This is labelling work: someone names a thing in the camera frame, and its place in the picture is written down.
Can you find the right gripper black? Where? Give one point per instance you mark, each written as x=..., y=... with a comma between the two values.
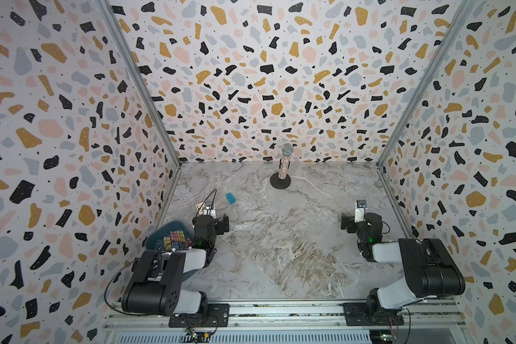
x=350, y=223

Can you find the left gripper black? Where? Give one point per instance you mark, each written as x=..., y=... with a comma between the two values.
x=221, y=226

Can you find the teal plastic storage box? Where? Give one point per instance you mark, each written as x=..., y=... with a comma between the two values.
x=173, y=235

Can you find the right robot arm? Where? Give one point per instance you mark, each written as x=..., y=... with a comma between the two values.
x=429, y=270

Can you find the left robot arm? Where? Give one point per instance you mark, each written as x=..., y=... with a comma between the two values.
x=155, y=287

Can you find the teal rectangular block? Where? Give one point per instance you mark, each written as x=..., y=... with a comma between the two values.
x=231, y=199

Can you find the microphone on black stand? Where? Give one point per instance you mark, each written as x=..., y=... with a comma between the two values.
x=281, y=179

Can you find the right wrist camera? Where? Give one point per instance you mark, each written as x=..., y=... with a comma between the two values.
x=360, y=208

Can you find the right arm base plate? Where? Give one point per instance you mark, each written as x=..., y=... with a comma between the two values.
x=360, y=314

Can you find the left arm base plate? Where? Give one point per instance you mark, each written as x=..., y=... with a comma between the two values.
x=212, y=316

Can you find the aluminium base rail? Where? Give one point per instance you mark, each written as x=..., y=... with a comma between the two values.
x=296, y=321

